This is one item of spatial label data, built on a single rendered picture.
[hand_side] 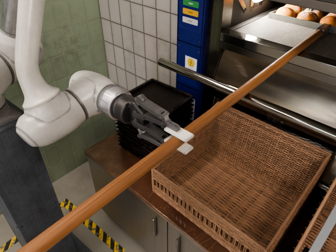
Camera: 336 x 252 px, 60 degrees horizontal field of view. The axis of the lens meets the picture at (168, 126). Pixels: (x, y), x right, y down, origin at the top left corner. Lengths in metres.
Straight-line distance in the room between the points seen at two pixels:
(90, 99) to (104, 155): 0.77
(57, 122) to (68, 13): 1.17
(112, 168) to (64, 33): 0.87
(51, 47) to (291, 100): 1.33
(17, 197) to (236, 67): 1.10
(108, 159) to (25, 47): 0.88
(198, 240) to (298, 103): 0.68
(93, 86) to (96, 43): 1.21
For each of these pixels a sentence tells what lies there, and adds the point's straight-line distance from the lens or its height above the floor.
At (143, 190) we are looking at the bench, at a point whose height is 0.58.
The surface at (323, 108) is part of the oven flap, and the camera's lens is 1.27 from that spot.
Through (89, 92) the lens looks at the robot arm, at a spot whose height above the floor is 1.22.
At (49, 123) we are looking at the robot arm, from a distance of 0.79.
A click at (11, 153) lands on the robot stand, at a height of 0.88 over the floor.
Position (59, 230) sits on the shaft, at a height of 1.20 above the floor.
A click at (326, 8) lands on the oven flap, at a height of 1.40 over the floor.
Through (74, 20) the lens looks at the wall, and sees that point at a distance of 1.91.
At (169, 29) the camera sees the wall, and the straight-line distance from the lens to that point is 1.56.
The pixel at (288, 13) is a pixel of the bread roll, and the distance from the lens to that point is 1.58.
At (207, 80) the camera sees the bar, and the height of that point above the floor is 1.17.
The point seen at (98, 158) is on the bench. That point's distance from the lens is 1.56.
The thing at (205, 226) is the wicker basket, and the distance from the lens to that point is 1.23.
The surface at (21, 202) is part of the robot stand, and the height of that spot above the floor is 0.63.
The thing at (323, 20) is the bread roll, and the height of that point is 1.22.
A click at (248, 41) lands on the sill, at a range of 1.30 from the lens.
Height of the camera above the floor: 1.64
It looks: 38 degrees down
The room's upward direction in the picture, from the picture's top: straight up
